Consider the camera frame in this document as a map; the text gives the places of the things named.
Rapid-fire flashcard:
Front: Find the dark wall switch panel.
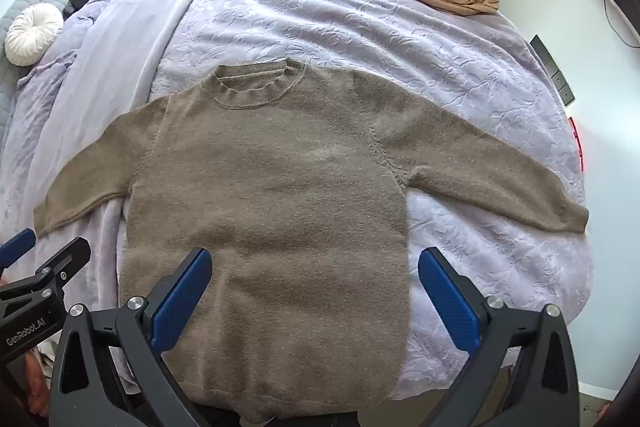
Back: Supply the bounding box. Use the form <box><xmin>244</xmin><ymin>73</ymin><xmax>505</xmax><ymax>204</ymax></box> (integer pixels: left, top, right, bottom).
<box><xmin>530</xmin><ymin>35</ymin><xmax>576</xmax><ymax>106</ymax></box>

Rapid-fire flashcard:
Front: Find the lavender embossed blanket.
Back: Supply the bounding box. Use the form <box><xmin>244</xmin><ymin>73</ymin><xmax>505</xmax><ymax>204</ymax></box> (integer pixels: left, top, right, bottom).
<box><xmin>97</xmin><ymin>0</ymin><xmax>596</xmax><ymax>403</ymax></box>

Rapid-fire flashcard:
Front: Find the red object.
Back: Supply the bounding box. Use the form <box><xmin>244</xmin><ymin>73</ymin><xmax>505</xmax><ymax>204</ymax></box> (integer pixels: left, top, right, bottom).
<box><xmin>567</xmin><ymin>117</ymin><xmax>587</xmax><ymax>172</ymax></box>

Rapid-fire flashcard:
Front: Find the brown knit sweater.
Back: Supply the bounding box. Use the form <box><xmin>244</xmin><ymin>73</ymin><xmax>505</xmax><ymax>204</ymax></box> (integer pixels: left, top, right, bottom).
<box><xmin>32</xmin><ymin>61</ymin><xmax>590</xmax><ymax>425</ymax></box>

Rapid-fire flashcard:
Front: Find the black cable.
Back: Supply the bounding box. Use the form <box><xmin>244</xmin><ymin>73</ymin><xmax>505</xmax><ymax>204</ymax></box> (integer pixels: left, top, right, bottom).
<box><xmin>602</xmin><ymin>0</ymin><xmax>640</xmax><ymax>48</ymax></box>

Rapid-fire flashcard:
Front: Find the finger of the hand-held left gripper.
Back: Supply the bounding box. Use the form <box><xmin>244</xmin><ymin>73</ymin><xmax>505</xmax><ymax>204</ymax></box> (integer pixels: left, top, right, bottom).
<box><xmin>27</xmin><ymin>237</ymin><xmax>92</xmax><ymax>303</ymax></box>
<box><xmin>0</xmin><ymin>228</ymin><xmax>37</xmax><ymax>273</ymax></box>

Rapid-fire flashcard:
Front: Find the smooth lilac duvet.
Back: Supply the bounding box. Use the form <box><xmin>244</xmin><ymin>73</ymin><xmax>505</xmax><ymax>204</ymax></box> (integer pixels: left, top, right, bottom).
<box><xmin>0</xmin><ymin>0</ymin><xmax>231</xmax><ymax>288</ymax></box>

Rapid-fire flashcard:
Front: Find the person's left hand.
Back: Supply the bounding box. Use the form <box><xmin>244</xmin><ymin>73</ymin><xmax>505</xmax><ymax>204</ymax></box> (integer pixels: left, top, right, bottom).
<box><xmin>20</xmin><ymin>349</ymin><xmax>53</xmax><ymax>415</ymax></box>

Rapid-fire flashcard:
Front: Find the white round pillow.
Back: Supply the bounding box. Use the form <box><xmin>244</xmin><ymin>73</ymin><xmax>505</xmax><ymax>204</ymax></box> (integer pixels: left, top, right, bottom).
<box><xmin>5</xmin><ymin>3</ymin><xmax>64</xmax><ymax>68</ymax></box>

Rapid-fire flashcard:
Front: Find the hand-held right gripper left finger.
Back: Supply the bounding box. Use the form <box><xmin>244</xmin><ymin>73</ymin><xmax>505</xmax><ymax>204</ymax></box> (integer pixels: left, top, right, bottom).
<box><xmin>49</xmin><ymin>248</ymin><xmax>216</xmax><ymax>427</ymax></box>

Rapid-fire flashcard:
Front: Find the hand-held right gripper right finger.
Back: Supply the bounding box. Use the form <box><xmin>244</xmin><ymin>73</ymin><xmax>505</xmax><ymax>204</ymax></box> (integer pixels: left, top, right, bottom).
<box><xmin>417</xmin><ymin>248</ymin><xmax>581</xmax><ymax>427</ymax></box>

